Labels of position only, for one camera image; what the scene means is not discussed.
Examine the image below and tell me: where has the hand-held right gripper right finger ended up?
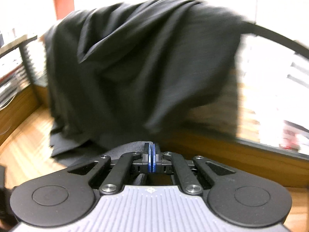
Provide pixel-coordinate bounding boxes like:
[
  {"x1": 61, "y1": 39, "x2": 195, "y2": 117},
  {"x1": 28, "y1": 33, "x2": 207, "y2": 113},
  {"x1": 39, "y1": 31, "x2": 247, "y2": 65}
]
[{"x1": 151, "y1": 143, "x2": 236, "y2": 196}]

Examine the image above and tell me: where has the red object behind glass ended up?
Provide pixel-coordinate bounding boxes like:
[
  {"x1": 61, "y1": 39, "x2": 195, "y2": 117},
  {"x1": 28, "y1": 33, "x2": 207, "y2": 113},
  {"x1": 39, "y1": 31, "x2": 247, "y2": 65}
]
[{"x1": 281, "y1": 119, "x2": 309, "y2": 151}]

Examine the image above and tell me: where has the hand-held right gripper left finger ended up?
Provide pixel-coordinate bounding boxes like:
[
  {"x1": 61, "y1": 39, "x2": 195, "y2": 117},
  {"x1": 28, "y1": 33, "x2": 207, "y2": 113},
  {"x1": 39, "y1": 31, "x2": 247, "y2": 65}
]
[{"x1": 68, "y1": 143, "x2": 152, "y2": 195}]

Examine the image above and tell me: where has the dark grey t-shirt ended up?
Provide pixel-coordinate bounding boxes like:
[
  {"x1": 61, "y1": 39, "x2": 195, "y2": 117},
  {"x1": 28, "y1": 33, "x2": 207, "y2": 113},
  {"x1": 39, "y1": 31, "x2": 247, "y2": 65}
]
[{"x1": 43, "y1": 0, "x2": 254, "y2": 168}]

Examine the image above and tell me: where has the glass desk partition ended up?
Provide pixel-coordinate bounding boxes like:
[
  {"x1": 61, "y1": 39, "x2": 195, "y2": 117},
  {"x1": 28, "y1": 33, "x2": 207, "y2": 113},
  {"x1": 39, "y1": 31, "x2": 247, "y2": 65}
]
[
  {"x1": 0, "y1": 34, "x2": 48, "y2": 112},
  {"x1": 238, "y1": 22, "x2": 309, "y2": 160}
]

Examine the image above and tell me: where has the red-brown door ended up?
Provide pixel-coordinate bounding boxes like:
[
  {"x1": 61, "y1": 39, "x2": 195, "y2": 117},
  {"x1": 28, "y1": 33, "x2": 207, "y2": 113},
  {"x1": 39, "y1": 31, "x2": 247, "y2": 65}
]
[{"x1": 53, "y1": 0, "x2": 74, "y2": 21}]

